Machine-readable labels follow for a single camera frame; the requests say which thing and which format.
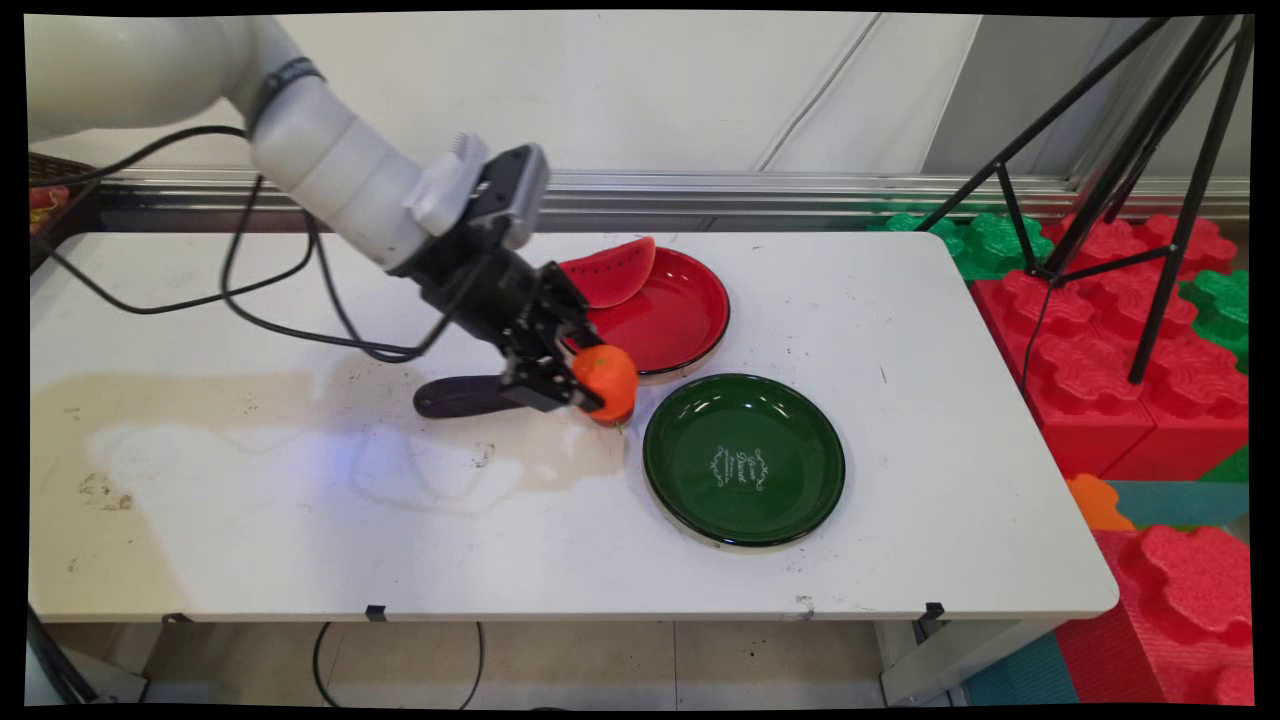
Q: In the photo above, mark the green foam block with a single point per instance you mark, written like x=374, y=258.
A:
x=985, y=245
x=1220, y=310

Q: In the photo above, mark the dark woven basket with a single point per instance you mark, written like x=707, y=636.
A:
x=60, y=225

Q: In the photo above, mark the dark green round plate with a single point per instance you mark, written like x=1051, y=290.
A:
x=745, y=460

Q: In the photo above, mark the orange foam piece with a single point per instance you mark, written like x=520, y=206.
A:
x=1097, y=503

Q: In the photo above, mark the red toy radish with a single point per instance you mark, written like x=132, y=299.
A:
x=614, y=421

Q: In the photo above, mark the white table leg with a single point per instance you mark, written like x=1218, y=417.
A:
x=950, y=660

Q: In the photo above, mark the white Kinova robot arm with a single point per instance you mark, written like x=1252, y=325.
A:
x=320, y=160

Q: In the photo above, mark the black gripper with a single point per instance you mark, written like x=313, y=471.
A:
x=480, y=285

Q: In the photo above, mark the red yellow toys in basket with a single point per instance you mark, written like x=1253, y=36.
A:
x=45, y=205

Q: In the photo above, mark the purple toy eggplant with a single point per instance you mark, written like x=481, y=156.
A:
x=455, y=396

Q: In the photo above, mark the black tripod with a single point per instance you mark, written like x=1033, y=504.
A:
x=1150, y=150

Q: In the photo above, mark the black table edge clip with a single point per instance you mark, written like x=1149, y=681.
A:
x=934, y=611
x=376, y=612

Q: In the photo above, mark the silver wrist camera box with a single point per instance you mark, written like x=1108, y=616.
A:
x=505, y=195

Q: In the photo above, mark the orange toy tangerine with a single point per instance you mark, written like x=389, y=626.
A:
x=610, y=378

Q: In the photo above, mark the large red foam block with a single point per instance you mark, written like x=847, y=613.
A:
x=1090, y=350

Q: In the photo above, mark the red round plate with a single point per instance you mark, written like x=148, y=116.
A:
x=670, y=320

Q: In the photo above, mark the aluminium wall rail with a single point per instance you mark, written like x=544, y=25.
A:
x=750, y=190

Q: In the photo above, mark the red toy watermelon slice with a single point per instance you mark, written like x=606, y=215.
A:
x=610, y=275

